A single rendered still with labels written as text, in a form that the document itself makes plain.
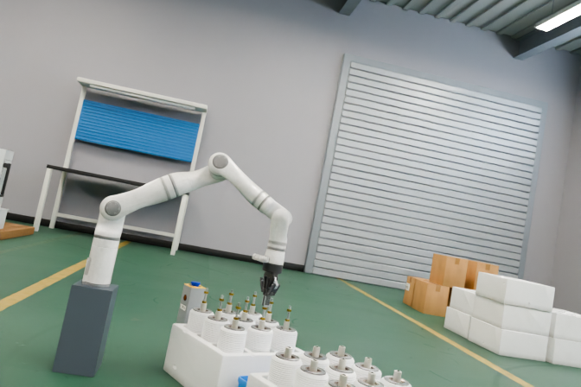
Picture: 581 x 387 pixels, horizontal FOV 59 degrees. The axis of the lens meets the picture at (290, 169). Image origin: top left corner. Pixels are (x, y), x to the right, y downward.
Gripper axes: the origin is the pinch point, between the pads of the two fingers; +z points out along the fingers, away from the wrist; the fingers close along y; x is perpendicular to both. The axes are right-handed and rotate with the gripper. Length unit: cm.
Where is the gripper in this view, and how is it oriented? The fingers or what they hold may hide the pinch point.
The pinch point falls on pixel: (265, 301)
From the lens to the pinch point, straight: 195.6
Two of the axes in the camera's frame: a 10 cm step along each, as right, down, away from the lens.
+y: -4.7, -0.1, 8.8
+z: -1.9, 9.8, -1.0
